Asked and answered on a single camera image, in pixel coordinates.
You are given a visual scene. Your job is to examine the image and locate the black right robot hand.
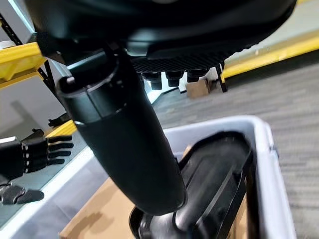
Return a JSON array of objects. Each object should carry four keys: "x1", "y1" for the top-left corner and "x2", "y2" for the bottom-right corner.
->
[{"x1": 23, "y1": 0, "x2": 299, "y2": 216}]

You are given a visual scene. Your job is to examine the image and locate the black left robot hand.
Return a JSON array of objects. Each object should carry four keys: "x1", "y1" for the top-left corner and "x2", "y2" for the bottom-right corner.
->
[{"x1": 0, "y1": 128, "x2": 75, "y2": 206}]

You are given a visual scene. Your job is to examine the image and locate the yellow shelf beam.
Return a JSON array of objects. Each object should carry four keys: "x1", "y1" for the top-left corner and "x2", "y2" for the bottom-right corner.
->
[
  {"x1": 44, "y1": 119, "x2": 77, "y2": 138},
  {"x1": 221, "y1": 31, "x2": 319, "y2": 79},
  {"x1": 0, "y1": 41, "x2": 47, "y2": 89}
]

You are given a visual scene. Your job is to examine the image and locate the black shelf upright with braces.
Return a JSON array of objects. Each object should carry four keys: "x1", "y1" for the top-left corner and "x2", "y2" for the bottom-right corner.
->
[{"x1": 0, "y1": 12, "x2": 59, "y2": 100}]

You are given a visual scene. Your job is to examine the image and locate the small brown cardboard box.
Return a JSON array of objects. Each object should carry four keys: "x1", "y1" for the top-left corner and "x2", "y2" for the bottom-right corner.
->
[{"x1": 186, "y1": 79, "x2": 209, "y2": 99}]

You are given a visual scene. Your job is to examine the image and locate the white plastic box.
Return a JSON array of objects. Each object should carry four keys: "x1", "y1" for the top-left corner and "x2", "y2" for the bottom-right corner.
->
[{"x1": 0, "y1": 115, "x2": 298, "y2": 239}]

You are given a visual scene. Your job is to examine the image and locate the brown cardboard sheet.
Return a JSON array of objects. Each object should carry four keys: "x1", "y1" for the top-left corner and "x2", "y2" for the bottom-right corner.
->
[{"x1": 59, "y1": 178, "x2": 140, "y2": 239}]

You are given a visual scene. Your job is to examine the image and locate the black sole-shaped part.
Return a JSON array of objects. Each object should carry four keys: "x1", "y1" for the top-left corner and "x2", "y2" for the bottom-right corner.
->
[{"x1": 174, "y1": 130, "x2": 255, "y2": 239}]

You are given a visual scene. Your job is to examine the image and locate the black shelf post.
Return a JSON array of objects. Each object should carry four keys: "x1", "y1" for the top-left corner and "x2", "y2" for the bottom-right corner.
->
[{"x1": 214, "y1": 61, "x2": 229, "y2": 93}]

